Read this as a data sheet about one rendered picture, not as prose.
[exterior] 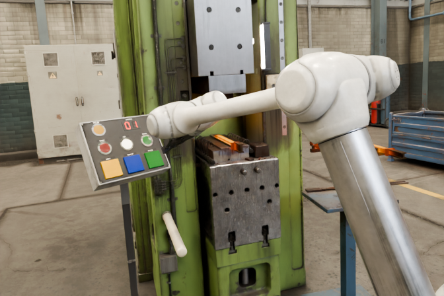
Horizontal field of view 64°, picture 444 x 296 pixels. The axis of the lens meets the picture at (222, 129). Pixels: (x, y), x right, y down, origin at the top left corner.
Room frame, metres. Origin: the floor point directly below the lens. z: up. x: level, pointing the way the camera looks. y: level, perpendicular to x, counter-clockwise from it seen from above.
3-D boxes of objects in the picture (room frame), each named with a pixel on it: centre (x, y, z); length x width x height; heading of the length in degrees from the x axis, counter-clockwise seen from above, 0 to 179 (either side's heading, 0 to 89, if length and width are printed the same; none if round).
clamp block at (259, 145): (1.92, -0.20, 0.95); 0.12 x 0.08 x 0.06; 17
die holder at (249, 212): (2.04, -0.03, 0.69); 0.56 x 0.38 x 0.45; 17
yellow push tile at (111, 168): (1.41, 0.46, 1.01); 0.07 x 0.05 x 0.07; 132
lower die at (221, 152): (2.01, 0.02, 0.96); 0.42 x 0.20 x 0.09; 17
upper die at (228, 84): (2.01, 0.02, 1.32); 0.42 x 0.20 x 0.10; 17
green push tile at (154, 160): (1.54, 0.31, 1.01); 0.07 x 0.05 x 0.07; 132
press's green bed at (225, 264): (2.04, -0.03, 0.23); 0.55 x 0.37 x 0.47; 17
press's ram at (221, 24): (2.03, -0.02, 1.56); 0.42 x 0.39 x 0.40; 17
